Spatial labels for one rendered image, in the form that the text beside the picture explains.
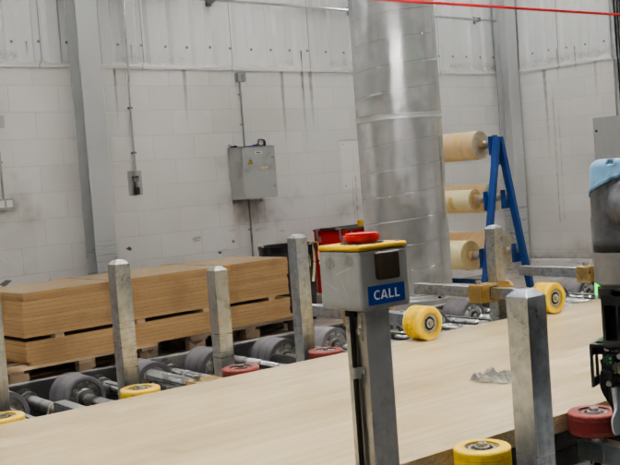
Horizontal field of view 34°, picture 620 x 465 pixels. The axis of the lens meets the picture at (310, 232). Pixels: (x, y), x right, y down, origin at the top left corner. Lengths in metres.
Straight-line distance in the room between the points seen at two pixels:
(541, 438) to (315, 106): 9.32
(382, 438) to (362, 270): 0.19
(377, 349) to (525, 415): 0.28
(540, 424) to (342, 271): 0.36
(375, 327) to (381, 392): 0.07
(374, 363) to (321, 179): 9.43
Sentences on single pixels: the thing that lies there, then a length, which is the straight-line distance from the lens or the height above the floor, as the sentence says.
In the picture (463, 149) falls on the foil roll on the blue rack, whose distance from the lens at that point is 8.74.
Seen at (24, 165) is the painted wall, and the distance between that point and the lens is 8.71.
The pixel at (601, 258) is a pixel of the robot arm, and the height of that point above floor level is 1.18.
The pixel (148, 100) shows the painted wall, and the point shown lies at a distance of 9.33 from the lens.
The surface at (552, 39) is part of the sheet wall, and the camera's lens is 12.51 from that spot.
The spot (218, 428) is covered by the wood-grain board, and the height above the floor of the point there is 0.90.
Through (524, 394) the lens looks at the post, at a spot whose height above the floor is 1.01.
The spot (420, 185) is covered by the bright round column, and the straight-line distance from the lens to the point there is 5.49.
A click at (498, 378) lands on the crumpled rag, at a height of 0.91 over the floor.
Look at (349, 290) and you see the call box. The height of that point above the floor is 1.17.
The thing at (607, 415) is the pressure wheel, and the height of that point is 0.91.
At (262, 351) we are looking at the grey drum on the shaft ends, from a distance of 2.84.
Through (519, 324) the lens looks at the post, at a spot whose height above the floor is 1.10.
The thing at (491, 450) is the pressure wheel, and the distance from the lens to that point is 1.42.
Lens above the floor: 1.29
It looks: 3 degrees down
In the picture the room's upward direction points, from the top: 4 degrees counter-clockwise
